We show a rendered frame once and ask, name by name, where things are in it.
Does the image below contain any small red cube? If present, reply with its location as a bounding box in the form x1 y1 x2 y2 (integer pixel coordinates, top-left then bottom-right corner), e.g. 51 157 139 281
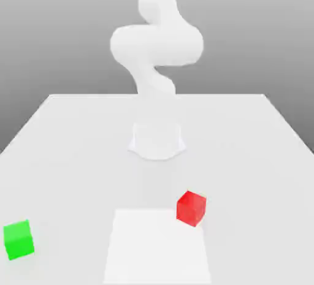
175 190 207 228

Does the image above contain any small green cube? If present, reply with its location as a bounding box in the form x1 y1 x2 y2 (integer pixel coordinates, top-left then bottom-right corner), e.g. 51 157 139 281
2 219 36 262

